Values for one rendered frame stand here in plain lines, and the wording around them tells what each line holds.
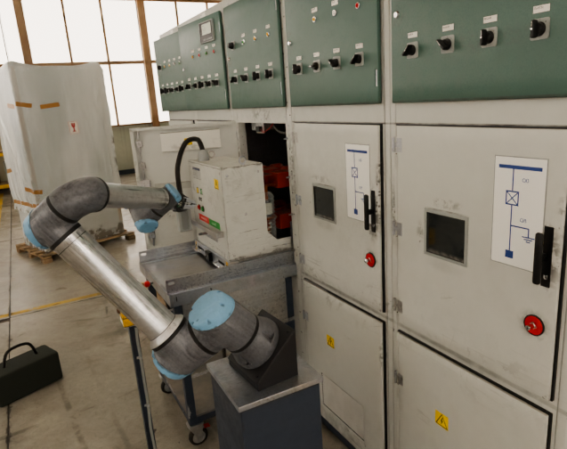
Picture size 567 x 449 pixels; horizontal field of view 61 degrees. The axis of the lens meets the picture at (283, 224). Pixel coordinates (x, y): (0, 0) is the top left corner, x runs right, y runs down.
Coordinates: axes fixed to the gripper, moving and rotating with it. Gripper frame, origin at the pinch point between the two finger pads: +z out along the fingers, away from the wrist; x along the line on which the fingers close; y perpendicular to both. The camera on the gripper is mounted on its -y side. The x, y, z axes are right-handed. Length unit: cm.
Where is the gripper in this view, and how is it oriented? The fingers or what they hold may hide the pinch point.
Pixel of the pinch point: (192, 203)
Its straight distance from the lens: 240.9
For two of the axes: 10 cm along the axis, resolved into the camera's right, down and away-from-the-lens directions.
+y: 6.9, 1.2, -7.1
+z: 7.1, 0.4, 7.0
